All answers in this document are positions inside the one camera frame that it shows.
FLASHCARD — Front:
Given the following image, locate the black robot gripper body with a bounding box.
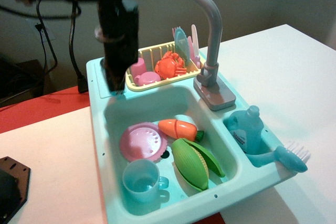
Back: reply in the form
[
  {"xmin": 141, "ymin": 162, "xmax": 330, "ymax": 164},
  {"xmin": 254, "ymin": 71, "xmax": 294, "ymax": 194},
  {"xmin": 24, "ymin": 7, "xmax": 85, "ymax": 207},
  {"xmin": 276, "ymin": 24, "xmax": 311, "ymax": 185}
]
[{"xmin": 98, "ymin": 0, "xmax": 139, "ymax": 77}]

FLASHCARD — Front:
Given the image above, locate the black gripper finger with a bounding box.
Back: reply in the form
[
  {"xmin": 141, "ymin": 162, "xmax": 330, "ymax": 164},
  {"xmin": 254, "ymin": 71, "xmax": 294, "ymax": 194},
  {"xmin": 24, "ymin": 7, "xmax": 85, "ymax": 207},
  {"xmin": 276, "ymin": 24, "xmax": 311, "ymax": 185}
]
[
  {"xmin": 106, "ymin": 74, "xmax": 119, "ymax": 92},
  {"xmin": 117, "ymin": 76, "xmax": 125, "ymax": 93}
]

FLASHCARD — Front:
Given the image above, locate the pink upright cup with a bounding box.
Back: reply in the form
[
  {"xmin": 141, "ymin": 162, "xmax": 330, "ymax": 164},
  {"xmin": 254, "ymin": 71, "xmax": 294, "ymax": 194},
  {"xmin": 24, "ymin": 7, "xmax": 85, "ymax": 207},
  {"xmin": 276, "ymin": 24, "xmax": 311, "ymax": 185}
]
[{"xmin": 131, "ymin": 57, "xmax": 146, "ymax": 78}]

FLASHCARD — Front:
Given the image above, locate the pink lying cup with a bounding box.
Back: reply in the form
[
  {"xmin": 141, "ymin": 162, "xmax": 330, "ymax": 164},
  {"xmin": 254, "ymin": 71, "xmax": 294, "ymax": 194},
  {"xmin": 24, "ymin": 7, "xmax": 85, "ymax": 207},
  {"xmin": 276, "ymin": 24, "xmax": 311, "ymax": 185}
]
[{"xmin": 134, "ymin": 71, "xmax": 161, "ymax": 87}]

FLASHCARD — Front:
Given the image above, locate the teal toy sink unit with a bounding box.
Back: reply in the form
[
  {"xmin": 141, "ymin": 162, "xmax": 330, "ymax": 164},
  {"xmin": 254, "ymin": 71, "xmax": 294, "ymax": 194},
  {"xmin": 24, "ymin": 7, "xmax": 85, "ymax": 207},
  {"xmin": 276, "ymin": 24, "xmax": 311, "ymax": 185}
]
[{"xmin": 86, "ymin": 58, "xmax": 294, "ymax": 223}]

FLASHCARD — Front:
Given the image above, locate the yellow dish rack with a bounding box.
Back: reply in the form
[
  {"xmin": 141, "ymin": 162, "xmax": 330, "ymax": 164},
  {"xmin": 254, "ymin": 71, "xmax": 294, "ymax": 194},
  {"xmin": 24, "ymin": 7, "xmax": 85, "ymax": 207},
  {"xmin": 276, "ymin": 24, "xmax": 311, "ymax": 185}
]
[{"xmin": 125, "ymin": 41, "xmax": 205, "ymax": 92}]

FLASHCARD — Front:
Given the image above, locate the orange toy crab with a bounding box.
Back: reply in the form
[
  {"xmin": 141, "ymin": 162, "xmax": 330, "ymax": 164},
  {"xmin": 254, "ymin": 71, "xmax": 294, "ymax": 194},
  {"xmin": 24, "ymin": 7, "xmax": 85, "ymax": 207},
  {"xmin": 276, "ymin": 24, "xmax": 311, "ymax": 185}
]
[{"xmin": 154, "ymin": 51, "xmax": 187, "ymax": 79}]

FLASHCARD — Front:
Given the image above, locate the pink toy fork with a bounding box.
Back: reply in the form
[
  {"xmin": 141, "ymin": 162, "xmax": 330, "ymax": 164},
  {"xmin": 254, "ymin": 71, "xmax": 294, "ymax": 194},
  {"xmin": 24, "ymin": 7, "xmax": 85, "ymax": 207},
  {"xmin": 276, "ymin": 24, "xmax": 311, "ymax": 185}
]
[{"xmin": 172, "ymin": 26, "xmax": 181, "ymax": 42}]

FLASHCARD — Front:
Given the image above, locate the pink toy plate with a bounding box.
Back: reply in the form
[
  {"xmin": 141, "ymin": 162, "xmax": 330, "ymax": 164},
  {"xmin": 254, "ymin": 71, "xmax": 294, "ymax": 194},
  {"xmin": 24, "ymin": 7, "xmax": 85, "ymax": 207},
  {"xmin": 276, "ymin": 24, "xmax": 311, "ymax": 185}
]
[{"xmin": 119, "ymin": 122, "xmax": 167, "ymax": 162}]

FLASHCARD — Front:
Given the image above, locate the blue plate in rack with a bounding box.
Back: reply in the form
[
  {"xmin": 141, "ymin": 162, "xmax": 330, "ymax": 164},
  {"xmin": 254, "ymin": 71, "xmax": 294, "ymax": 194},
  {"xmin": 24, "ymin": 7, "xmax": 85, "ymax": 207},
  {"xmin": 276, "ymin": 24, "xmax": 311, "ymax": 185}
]
[{"xmin": 174, "ymin": 27, "xmax": 191, "ymax": 66}]

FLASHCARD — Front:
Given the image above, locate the orange toy carrot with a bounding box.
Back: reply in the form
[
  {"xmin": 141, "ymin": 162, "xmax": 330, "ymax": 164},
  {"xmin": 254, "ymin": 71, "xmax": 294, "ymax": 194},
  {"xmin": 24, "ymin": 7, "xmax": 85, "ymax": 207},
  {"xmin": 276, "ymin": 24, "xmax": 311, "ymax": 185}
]
[{"xmin": 158, "ymin": 119, "xmax": 204, "ymax": 142}]

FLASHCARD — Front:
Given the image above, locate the pink toy knife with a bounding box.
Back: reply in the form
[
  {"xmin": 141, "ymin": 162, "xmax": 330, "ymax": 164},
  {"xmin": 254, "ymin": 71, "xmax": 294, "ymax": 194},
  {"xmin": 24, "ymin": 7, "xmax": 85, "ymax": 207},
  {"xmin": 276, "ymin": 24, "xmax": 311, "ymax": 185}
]
[{"xmin": 191, "ymin": 24, "xmax": 199, "ymax": 57}]

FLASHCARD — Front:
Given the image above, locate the pink toy spoon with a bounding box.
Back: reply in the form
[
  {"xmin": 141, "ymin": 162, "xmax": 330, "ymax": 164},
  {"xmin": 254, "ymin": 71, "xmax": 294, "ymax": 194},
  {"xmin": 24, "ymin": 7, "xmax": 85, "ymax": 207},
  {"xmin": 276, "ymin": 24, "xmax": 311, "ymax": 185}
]
[{"xmin": 191, "ymin": 54, "xmax": 201, "ymax": 69}]

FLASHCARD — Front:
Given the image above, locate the grey toy faucet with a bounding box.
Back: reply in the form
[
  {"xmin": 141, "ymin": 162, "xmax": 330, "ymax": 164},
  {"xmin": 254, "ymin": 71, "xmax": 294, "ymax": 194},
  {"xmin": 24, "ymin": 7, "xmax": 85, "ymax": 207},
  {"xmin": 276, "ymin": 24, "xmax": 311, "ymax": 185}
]
[{"xmin": 193, "ymin": 0, "xmax": 236, "ymax": 111}]

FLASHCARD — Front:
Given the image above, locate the green toy corn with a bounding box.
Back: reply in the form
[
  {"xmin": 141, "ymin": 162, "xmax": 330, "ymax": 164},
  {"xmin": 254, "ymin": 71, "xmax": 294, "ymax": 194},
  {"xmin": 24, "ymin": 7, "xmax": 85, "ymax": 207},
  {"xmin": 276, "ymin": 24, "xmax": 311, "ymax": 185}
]
[{"xmin": 171, "ymin": 138, "xmax": 225, "ymax": 191}]

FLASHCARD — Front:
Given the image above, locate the blue dish soap bottle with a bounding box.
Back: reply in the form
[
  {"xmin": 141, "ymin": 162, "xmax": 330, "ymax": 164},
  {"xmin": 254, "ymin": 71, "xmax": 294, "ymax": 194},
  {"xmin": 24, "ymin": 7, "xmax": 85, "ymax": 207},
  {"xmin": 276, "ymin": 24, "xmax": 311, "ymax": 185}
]
[{"xmin": 226, "ymin": 105, "xmax": 264, "ymax": 155}]

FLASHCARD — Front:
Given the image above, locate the blue dish brush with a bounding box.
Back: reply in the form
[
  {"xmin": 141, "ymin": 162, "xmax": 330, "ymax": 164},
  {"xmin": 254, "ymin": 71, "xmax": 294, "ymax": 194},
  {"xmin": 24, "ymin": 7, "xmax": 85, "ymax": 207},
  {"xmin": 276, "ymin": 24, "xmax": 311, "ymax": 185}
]
[{"xmin": 246, "ymin": 142, "xmax": 311, "ymax": 173}]

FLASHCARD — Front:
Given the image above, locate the black power cable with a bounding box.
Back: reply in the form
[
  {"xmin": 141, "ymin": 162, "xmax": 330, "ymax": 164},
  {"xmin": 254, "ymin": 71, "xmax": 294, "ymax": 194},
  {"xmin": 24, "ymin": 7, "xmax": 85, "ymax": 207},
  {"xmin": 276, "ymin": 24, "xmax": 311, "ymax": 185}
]
[{"xmin": 0, "ymin": 0, "xmax": 82, "ymax": 75}]

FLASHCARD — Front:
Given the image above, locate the white wall outlet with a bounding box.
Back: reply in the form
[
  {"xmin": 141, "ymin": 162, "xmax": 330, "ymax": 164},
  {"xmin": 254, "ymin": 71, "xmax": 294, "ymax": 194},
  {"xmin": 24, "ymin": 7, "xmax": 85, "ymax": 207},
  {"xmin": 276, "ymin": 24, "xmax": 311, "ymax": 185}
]
[{"xmin": 25, "ymin": 18, "xmax": 56, "ymax": 42}]

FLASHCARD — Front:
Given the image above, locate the blue mug with handle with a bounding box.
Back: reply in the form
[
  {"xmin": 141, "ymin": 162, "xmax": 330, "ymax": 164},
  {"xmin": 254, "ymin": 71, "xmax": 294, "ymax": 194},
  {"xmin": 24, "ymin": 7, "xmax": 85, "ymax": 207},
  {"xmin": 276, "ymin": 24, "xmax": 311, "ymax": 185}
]
[{"xmin": 122, "ymin": 159, "xmax": 170, "ymax": 203}]

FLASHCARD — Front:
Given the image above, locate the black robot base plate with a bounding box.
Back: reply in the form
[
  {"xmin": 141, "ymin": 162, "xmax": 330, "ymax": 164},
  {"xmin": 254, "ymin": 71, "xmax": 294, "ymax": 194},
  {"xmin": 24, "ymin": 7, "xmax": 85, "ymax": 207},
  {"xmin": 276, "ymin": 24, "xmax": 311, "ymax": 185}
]
[{"xmin": 1, "ymin": 156, "xmax": 31, "ymax": 223}]

